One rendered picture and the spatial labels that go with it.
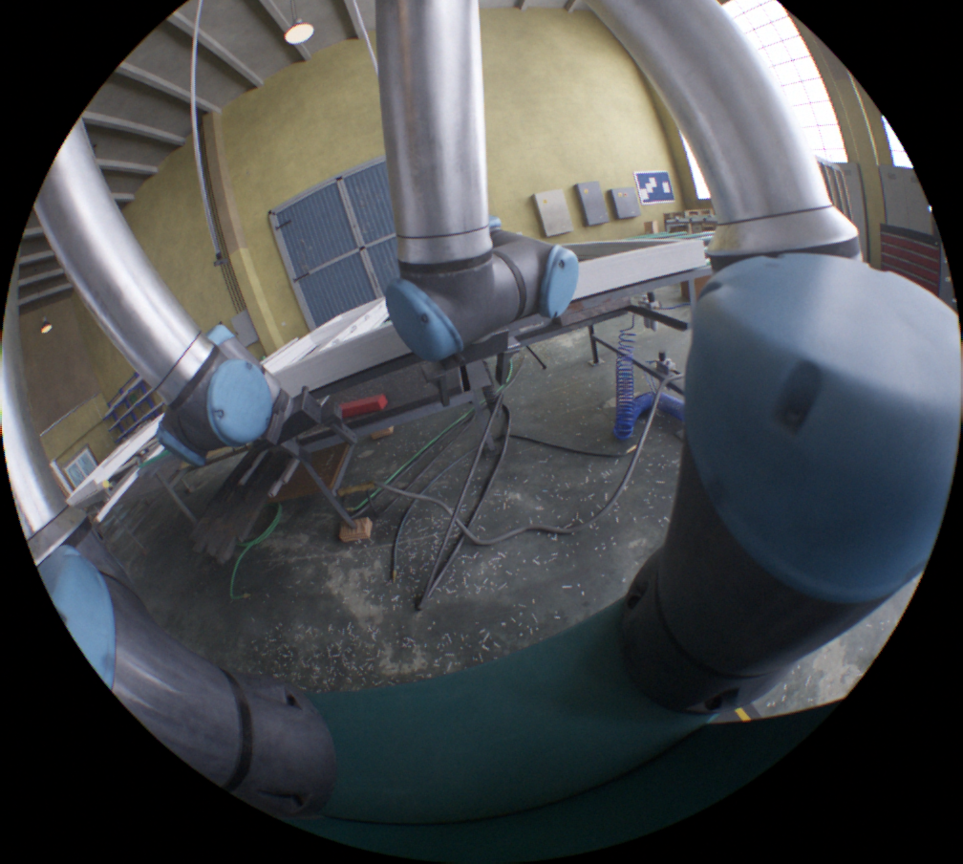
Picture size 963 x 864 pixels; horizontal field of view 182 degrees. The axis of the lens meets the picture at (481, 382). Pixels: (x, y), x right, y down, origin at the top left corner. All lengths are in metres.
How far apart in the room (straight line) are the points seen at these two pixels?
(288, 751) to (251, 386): 0.37
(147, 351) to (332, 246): 7.33
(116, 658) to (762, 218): 0.50
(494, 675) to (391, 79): 0.49
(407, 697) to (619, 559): 0.94
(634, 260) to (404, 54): 0.64
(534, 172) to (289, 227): 5.99
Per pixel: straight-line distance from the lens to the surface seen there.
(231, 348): 0.53
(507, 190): 7.53
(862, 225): 7.05
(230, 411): 0.34
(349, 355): 0.68
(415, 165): 0.25
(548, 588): 1.13
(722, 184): 0.27
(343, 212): 7.60
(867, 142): 7.17
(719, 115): 0.26
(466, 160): 0.25
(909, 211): 6.89
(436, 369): 0.55
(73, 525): 0.44
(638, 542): 1.19
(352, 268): 7.43
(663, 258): 0.82
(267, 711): 0.36
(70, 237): 0.38
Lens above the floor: 1.02
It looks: 24 degrees down
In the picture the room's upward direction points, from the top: 19 degrees counter-clockwise
